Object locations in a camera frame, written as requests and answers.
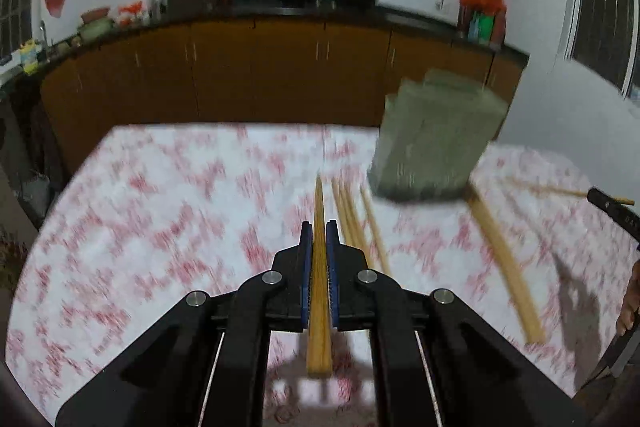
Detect brown lower kitchen cabinets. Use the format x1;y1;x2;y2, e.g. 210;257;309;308
40;17;528;171

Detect person's right hand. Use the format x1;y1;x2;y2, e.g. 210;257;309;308
616;261;640;336

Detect wooden chopstick on table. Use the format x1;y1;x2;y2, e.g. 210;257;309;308
331;178;357;247

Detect thick wooden chopstick right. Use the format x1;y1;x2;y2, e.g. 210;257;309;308
465;183;546;345

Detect pink floral tablecloth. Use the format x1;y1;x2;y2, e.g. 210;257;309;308
6;126;638;421

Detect right window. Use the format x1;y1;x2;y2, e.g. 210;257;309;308
563;0;639;100

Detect window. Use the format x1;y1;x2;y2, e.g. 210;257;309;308
1;0;32;66
563;0;639;100

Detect green box on counter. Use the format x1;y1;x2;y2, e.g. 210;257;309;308
477;13;495;43

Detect black countertop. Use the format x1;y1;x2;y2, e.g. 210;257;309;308
1;0;529;104

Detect red plastic bag on counter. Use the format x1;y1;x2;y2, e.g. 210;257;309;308
457;0;506;50

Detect small red bag on counter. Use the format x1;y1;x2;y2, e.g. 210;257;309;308
117;0;144;27

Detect green bowl stack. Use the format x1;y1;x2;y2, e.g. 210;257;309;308
78;6;115;42

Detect yellow detergent bottle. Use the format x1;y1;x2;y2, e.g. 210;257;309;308
20;39;39;75

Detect sink faucet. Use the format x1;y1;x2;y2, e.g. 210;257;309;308
39;20;49;50

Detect left window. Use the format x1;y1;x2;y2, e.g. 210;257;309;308
1;0;32;66

